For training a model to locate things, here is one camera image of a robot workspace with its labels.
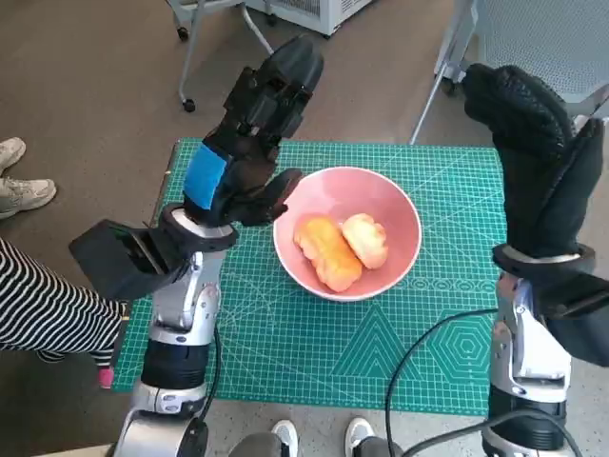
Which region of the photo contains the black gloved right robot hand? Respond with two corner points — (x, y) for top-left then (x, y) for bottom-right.
(462, 63), (604, 262)

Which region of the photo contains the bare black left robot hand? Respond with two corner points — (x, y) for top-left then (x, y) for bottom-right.
(183, 35), (325, 229)

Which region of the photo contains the long orange toy bread loaf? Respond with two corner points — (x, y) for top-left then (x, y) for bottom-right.
(293, 216), (363, 293)

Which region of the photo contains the round pale toy bread bun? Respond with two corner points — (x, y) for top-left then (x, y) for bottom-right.
(342, 212), (390, 271)

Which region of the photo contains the pink bowl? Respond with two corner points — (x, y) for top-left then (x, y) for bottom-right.
(272, 166), (423, 304)

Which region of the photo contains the grey mesh chair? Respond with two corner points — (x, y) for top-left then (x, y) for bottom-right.
(409, 0), (609, 147)

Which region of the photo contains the green cutting mat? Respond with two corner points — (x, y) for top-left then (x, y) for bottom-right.
(113, 137), (505, 418)

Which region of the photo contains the white cabinet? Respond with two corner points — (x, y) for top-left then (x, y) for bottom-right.
(246, 0), (372, 37)

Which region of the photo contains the person's beige sneaker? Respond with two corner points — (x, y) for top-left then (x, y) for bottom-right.
(0, 178), (57, 220)
(0, 136), (28, 172)

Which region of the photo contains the person in striped clothing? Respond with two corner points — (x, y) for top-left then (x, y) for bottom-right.
(0, 237), (129, 370)

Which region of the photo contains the white shoe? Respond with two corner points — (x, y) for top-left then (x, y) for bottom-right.
(270, 418), (300, 457)
(344, 416), (376, 456)

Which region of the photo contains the grey chair frame with casters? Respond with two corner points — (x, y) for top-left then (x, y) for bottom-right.
(166, 0), (286, 113)

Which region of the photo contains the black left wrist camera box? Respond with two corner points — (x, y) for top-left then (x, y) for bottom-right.
(69, 219), (189, 301)

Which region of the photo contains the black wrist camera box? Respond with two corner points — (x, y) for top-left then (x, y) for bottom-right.
(69, 219), (189, 301)
(537, 273), (609, 368)

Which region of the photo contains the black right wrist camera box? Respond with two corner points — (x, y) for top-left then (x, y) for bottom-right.
(537, 273), (609, 368)

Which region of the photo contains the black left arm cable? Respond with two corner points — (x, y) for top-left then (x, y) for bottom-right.
(183, 326), (223, 457)

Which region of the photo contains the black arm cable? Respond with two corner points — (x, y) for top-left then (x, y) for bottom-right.
(383, 308), (584, 457)
(183, 326), (223, 457)

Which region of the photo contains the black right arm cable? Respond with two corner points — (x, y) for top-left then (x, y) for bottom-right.
(383, 308), (584, 457)

